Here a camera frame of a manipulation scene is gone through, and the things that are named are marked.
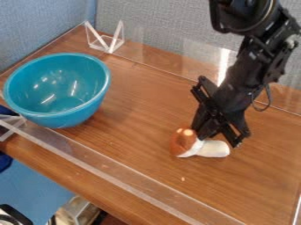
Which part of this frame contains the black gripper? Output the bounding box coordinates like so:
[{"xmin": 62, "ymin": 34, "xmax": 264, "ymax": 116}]
[{"xmin": 189, "ymin": 76, "xmax": 250, "ymax": 148}]

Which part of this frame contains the brown white plush mushroom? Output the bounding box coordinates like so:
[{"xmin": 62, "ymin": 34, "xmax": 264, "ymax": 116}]
[{"xmin": 169, "ymin": 127, "xmax": 229, "ymax": 158}]

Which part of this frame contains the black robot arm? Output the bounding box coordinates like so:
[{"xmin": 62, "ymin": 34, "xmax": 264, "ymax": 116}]
[{"xmin": 191, "ymin": 0, "xmax": 301, "ymax": 147}]

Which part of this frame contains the blue bowl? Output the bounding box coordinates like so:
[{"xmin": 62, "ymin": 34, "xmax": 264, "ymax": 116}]
[{"xmin": 3, "ymin": 53, "xmax": 110, "ymax": 128}]

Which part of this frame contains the clear acrylic front barrier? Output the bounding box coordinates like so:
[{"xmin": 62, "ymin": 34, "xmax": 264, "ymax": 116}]
[{"xmin": 14, "ymin": 121, "xmax": 244, "ymax": 225}]

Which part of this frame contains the blue cloth object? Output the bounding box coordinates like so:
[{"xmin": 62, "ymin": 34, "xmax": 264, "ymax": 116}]
[{"xmin": 0, "ymin": 105, "xmax": 17, "ymax": 173}]

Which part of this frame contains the black white object below table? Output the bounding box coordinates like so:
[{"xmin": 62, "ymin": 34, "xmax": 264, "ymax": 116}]
[{"xmin": 0, "ymin": 204, "xmax": 33, "ymax": 225}]

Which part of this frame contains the clear acrylic corner bracket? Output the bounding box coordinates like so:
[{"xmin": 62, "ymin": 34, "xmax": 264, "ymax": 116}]
[{"xmin": 82, "ymin": 21, "xmax": 124, "ymax": 54}]

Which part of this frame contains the clear acrylic left bracket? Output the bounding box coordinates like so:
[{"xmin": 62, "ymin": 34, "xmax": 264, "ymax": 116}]
[{"xmin": 0, "ymin": 113, "xmax": 25, "ymax": 140}]

